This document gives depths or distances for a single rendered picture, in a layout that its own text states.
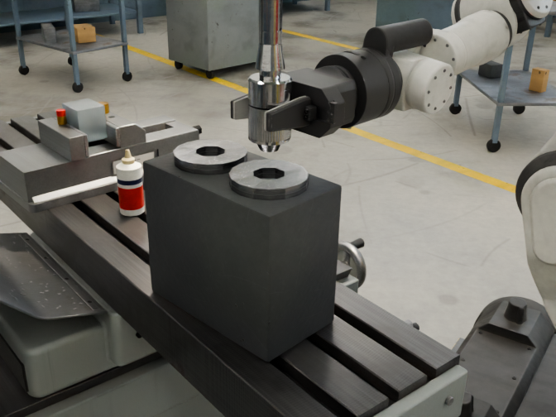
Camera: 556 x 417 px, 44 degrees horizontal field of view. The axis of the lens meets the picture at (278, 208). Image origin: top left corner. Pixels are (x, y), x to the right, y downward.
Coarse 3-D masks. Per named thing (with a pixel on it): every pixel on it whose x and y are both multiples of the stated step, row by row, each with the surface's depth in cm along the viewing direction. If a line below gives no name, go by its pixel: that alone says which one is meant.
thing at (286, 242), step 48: (192, 144) 85; (240, 144) 85; (192, 192) 78; (240, 192) 74; (288, 192) 74; (336, 192) 77; (192, 240) 81; (240, 240) 74; (288, 240) 73; (336, 240) 80; (192, 288) 84; (240, 288) 77; (288, 288) 76; (240, 336) 80; (288, 336) 79
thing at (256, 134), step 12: (252, 96) 71; (264, 96) 71; (276, 96) 71; (288, 96) 72; (252, 108) 72; (264, 108) 71; (252, 120) 73; (264, 120) 72; (252, 132) 73; (264, 132) 72; (276, 132) 72; (288, 132) 74; (264, 144) 73; (276, 144) 73
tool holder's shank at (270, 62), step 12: (264, 0) 68; (276, 0) 68; (264, 12) 68; (276, 12) 68; (264, 24) 69; (276, 24) 69; (264, 36) 69; (276, 36) 69; (264, 48) 70; (276, 48) 70; (264, 60) 70; (276, 60) 70; (264, 72) 71; (276, 72) 71
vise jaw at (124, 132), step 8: (112, 120) 122; (120, 120) 122; (128, 120) 122; (112, 128) 119; (120, 128) 119; (128, 128) 120; (136, 128) 121; (112, 136) 120; (120, 136) 120; (128, 136) 121; (136, 136) 122; (144, 136) 123; (120, 144) 120; (128, 144) 121; (136, 144) 122
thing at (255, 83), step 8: (248, 80) 72; (256, 80) 71; (264, 80) 71; (272, 80) 71; (280, 80) 71; (288, 80) 71; (256, 88) 71; (264, 88) 70; (272, 88) 70; (280, 88) 71; (288, 88) 71
